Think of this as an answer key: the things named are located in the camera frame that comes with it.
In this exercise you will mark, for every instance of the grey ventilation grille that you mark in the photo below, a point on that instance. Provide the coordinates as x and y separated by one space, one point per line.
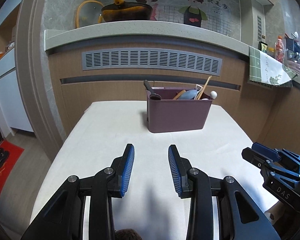
152 58

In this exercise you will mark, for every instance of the purple plastic utensil holder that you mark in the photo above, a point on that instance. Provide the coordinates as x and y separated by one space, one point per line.
170 115

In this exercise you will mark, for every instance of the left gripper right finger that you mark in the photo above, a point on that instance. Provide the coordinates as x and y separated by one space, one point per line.
188 181

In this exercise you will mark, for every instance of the steel spoon white ball handle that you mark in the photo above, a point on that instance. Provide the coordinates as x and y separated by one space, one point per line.
212 96

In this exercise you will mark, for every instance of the grey blue plastic spoon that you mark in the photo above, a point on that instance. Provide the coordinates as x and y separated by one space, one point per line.
188 95

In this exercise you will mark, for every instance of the steel ladle in holder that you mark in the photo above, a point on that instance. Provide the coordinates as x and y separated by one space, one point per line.
153 95

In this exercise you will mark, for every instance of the wooden chopstick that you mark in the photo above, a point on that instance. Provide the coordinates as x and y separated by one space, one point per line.
203 89

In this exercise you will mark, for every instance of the yellow handled frying pan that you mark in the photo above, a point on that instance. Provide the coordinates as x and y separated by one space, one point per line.
121 10

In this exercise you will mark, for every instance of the glass pan lid yellow rim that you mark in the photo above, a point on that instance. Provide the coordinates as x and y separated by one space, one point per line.
88 13

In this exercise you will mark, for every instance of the wooden spoon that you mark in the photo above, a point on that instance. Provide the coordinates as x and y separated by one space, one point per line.
179 94

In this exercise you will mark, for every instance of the white cabinet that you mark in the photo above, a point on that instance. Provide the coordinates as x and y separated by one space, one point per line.
12 111

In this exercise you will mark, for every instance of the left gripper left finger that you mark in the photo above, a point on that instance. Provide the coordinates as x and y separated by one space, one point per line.
113 181

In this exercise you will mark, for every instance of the orange bottle on counter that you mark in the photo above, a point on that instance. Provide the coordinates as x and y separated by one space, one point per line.
279 49

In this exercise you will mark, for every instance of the cartoon wall sticker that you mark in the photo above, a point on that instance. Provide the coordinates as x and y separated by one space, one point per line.
221 16

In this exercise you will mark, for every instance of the green checked towel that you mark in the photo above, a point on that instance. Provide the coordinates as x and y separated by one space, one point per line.
266 70

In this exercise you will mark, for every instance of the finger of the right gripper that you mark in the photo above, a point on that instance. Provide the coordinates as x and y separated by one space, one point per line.
267 152

